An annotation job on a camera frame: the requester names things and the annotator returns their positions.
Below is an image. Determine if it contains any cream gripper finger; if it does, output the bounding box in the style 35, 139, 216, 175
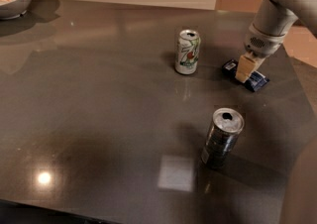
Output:
235, 52, 264, 83

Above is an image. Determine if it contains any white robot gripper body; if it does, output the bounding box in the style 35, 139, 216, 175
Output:
244, 24, 284, 58

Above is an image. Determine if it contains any white green 7up can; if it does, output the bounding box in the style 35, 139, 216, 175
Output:
174, 30, 201, 75

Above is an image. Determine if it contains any silver blue energy drink can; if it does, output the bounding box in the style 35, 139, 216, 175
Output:
201, 108, 245, 169

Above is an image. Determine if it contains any blue rxbar blueberry wrapper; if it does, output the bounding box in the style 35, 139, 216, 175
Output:
221, 59, 269, 92

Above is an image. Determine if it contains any silver metal fruit bowl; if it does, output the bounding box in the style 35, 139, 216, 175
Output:
0, 0, 32, 20

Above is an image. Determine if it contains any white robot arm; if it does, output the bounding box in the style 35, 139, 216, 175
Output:
236, 0, 317, 82

